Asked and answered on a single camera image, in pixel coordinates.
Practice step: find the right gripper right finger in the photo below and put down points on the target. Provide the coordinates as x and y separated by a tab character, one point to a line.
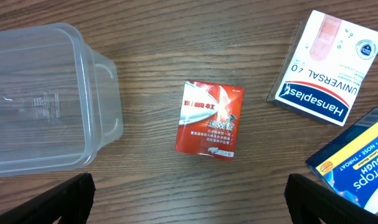
311	203

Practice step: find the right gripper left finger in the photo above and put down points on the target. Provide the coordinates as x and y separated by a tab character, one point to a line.
69	202

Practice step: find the blue VapoDrops box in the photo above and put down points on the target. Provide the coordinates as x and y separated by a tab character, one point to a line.
348	165

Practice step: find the red medicine box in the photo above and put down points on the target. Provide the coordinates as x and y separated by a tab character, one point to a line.
209	119

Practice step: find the white Hansaplast plaster box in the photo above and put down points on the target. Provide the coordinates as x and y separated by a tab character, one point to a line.
325	66

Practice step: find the clear plastic container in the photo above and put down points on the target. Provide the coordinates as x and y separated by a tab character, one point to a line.
59	100

